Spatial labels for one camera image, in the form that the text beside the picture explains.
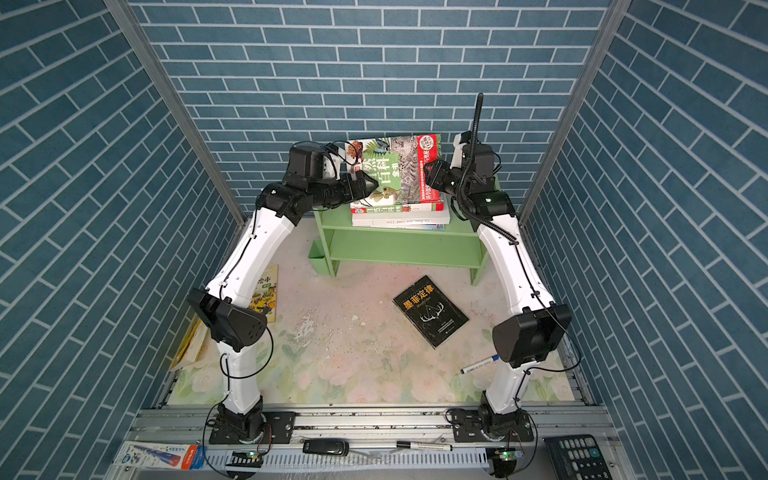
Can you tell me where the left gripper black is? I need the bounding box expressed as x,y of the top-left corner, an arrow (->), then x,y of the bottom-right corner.
305,168 -> 379,209

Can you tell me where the green nature encyclopedia book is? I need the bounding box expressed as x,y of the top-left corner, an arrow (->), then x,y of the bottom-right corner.
345,134 -> 445,216

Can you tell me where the space cover science magazine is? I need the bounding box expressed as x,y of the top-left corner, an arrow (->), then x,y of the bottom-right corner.
371,224 -> 447,231

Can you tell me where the white La Dame book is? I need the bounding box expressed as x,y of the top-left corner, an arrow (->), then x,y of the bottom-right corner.
351,210 -> 451,228

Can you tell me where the black book yellow title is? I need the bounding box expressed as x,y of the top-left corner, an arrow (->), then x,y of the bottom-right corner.
393,276 -> 468,349

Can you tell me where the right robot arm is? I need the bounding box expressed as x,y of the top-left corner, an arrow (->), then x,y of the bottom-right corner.
424,132 -> 572,416

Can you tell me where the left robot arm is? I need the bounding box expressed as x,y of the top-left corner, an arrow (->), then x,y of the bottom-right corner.
187,142 -> 378,416

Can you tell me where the green wooden shelf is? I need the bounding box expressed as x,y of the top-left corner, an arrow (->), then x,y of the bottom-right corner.
314,207 -> 489,285

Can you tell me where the small green pen cup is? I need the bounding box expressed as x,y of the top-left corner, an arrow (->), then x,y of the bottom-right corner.
308,239 -> 332,276

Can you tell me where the yellow cartoon history book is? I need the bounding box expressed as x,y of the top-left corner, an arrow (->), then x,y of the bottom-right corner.
249,264 -> 279,323

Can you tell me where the blue white marker pen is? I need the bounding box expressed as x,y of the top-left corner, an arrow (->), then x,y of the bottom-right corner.
460,354 -> 500,374

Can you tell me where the black remote device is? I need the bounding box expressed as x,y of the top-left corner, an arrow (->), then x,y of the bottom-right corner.
302,438 -> 349,457

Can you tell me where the black calculator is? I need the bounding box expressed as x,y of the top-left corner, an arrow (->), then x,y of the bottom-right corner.
544,434 -> 612,480

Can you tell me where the red blue pen package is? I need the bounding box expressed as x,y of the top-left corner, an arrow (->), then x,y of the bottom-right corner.
112,441 -> 205,471

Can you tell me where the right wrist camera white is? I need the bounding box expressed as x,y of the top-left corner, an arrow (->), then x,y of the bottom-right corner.
451,131 -> 472,168

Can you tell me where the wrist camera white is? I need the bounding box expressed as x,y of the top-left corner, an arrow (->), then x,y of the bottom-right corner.
451,131 -> 472,168
324,150 -> 343,179

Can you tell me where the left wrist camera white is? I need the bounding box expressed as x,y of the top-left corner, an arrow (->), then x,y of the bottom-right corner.
324,150 -> 343,179

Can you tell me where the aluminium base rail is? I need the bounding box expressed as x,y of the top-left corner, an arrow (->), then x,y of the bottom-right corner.
108,404 -> 634,479

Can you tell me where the black marker on rail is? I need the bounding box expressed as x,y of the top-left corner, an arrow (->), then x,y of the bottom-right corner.
396,440 -> 453,452

